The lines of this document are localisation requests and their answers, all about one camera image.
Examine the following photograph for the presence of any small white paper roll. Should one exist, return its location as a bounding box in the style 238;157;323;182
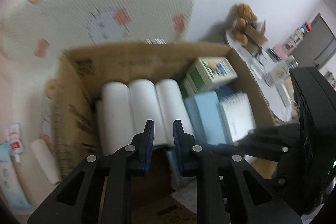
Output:
31;139;62;185

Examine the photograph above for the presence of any red white sachet pouch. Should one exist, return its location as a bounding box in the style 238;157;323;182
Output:
5;123;24;163

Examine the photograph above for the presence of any round white side table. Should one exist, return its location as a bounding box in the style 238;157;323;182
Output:
226;30;293;122

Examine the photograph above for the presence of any white spiral notebook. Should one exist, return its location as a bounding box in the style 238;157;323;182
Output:
219;92;256;143

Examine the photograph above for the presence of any white paper receipt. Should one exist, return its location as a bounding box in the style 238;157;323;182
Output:
171;181;197;214

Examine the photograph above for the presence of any brown cardboard box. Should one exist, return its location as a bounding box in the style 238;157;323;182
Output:
51;41;279;224

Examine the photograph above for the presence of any clear plastic bottle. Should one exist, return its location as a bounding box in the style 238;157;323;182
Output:
264;55;298;87

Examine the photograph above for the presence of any white paper roll in box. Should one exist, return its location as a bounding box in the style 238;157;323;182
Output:
101;82;135;156

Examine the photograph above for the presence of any light blue box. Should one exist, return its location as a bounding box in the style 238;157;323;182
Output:
184;91;230;145

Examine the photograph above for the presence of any light blue wipes pack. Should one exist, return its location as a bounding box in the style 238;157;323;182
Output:
1;143;35;215

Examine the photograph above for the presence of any green white carton box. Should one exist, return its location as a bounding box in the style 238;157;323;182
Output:
180;57;238;96

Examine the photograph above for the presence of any grey cabinet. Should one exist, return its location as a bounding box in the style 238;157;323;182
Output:
291;14;335;69

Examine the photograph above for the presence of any small cardboard box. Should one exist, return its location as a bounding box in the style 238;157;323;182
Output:
244;22;268;53

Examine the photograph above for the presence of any pink cartoon print mat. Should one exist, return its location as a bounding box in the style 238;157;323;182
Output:
1;0;62;209

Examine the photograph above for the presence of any brown teddy bear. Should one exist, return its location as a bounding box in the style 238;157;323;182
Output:
232;3;257;47

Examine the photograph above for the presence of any cream cartoon print mat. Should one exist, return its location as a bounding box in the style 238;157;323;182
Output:
2;0;196;75

